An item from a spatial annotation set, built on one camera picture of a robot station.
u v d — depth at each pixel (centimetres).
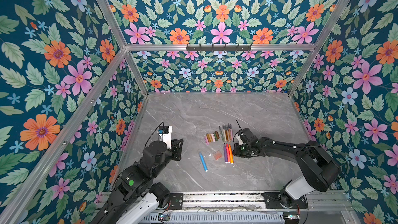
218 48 93
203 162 86
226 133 98
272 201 73
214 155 88
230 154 88
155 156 46
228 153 88
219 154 88
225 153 89
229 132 98
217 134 97
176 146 57
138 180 45
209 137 95
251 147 69
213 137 96
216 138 95
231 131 98
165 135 57
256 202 75
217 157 88
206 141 93
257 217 70
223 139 96
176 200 74
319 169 45
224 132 98
